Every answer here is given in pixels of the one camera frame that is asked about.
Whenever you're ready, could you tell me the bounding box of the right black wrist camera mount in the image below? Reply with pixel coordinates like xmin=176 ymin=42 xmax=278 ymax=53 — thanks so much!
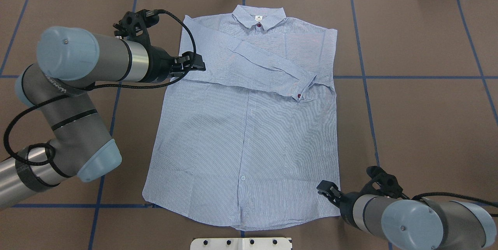
xmin=360 ymin=166 xmax=409 ymax=200

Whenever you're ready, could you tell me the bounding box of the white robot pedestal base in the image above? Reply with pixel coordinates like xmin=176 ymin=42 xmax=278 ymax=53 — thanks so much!
xmin=190 ymin=237 xmax=293 ymax=250

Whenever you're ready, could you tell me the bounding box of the right black braided cable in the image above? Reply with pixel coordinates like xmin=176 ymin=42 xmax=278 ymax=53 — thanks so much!
xmin=409 ymin=192 xmax=498 ymax=217

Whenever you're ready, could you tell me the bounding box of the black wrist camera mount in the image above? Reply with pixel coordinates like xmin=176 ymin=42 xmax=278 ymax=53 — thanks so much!
xmin=113 ymin=9 xmax=160 ymax=48
xmin=360 ymin=166 xmax=409 ymax=200

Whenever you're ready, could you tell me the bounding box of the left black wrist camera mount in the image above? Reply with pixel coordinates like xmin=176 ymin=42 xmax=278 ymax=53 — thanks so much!
xmin=113 ymin=9 xmax=160 ymax=48

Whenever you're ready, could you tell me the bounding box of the light blue striped shirt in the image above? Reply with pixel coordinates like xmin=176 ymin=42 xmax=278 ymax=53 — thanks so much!
xmin=142 ymin=5 xmax=340 ymax=231

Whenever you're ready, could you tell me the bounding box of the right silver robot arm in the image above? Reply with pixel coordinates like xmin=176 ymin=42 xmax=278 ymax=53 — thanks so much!
xmin=317 ymin=180 xmax=497 ymax=250

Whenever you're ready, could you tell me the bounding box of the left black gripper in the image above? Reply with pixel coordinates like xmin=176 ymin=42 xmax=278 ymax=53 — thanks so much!
xmin=148 ymin=47 xmax=206 ymax=83

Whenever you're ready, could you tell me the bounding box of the left black braided cable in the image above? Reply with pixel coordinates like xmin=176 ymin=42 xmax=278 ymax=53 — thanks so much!
xmin=3 ymin=9 xmax=197 ymax=166

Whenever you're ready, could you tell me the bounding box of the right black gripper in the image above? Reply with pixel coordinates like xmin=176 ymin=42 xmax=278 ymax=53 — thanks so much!
xmin=316 ymin=180 xmax=360 ymax=223

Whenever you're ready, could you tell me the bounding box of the black braided cable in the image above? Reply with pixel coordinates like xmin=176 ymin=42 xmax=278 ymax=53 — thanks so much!
xmin=3 ymin=9 xmax=197 ymax=166
xmin=409 ymin=192 xmax=498 ymax=217

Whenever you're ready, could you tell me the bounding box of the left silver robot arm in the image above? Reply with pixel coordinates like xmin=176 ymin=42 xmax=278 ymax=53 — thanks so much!
xmin=1 ymin=26 xmax=206 ymax=209

